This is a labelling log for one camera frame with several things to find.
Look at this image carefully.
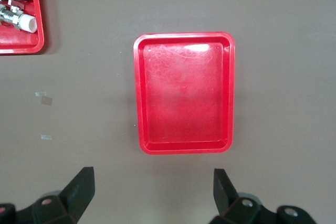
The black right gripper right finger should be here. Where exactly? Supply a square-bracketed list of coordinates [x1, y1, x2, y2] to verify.
[209, 168, 316, 224]

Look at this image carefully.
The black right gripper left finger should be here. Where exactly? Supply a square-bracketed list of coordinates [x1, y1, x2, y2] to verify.
[0, 166, 95, 224]

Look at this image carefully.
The empty red plastic tray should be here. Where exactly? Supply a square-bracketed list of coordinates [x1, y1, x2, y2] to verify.
[132, 31, 236, 155]

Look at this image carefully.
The red tray holding valves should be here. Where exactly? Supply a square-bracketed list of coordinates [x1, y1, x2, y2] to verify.
[0, 0, 45, 56]

